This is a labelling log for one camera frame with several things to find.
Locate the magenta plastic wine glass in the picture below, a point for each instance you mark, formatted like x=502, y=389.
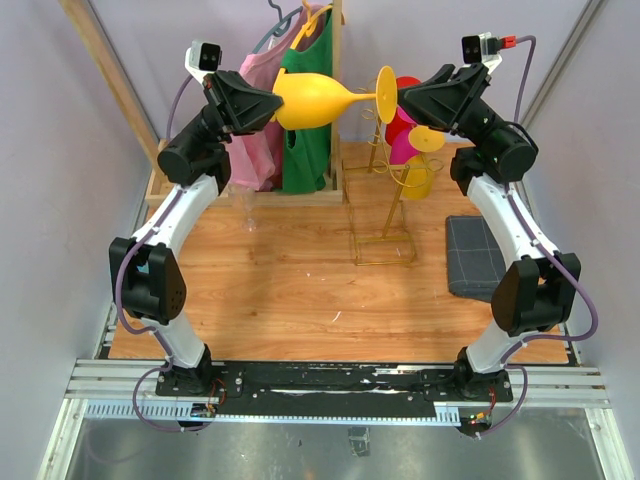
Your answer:
x=402, y=150

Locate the yellow clothes hanger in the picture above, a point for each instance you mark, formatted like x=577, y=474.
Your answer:
x=300, y=40

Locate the red plastic wine glass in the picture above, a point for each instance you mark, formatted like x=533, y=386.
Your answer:
x=400, y=120

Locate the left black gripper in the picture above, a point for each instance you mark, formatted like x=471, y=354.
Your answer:
x=229, y=98

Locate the grey checked cloth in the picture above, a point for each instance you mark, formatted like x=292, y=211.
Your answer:
x=475, y=264

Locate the yellow wine glass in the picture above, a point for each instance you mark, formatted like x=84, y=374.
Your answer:
x=336, y=98
x=420, y=178

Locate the grey clothes hanger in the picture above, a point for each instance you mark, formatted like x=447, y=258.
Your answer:
x=287, y=23

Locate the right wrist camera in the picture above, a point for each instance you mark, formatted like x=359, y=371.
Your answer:
x=482, y=48

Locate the gold wire wine glass rack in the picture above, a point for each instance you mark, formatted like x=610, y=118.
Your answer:
x=373, y=187

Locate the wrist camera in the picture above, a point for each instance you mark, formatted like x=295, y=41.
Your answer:
x=482, y=48
x=202, y=58

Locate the green vest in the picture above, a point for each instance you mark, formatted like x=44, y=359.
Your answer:
x=306, y=153

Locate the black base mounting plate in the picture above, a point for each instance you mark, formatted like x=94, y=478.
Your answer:
x=323, y=390

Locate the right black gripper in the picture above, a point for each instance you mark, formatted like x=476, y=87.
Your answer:
x=444, y=103

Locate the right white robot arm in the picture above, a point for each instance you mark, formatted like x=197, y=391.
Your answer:
x=537, y=292

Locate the pink shirt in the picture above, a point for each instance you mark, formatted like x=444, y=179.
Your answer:
x=256, y=159

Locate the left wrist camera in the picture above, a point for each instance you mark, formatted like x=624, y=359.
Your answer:
x=202, y=58

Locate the clear glass wine glass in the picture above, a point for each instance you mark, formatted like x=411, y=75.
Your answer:
x=243, y=199

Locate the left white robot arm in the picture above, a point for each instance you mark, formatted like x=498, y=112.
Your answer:
x=149, y=290

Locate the wooden clothes rack frame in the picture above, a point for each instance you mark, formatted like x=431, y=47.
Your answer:
x=84, y=18

